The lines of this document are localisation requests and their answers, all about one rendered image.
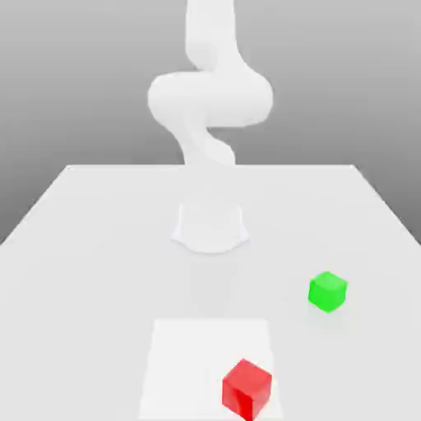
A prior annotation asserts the small green cube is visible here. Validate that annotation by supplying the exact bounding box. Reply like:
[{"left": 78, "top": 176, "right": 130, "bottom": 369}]
[{"left": 308, "top": 270, "right": 349, "bottom": 314}]

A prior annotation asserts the small red cube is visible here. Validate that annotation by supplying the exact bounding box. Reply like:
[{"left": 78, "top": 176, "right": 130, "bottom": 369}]
[{"left": 221, "top": 358, "right": 273, "bottom": 421}]

